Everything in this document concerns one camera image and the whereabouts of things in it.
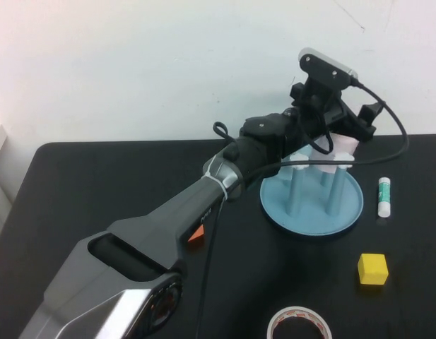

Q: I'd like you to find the long black camera cable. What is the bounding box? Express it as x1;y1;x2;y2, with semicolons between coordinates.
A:
194;79;411;339

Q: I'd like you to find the pink plastic cup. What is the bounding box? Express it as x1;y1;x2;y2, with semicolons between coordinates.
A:
309;132;360;174

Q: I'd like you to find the white green glue stick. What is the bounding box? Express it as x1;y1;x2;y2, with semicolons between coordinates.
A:
376;176;396;218

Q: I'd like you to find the white tape roll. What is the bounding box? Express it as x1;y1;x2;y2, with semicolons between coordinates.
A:
266;306;334;339

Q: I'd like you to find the short black cable loop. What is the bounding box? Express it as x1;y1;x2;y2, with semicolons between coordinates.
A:
212;121;233;143

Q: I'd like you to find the white zip tie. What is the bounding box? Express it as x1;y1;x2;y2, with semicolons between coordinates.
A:
202;157;230;203

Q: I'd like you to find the orange block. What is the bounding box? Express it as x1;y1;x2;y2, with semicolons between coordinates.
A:
187;225;206;243

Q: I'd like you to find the yellow cube block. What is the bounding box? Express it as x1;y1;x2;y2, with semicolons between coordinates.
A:
356;252;389;285

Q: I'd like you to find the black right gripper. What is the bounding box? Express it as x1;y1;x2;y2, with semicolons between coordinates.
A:
289;81;382;143

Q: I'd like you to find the blue cup stand with posts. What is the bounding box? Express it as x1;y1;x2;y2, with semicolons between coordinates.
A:
259;150;365;238

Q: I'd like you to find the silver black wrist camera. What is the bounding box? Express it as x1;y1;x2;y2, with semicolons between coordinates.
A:
297;47;358;93

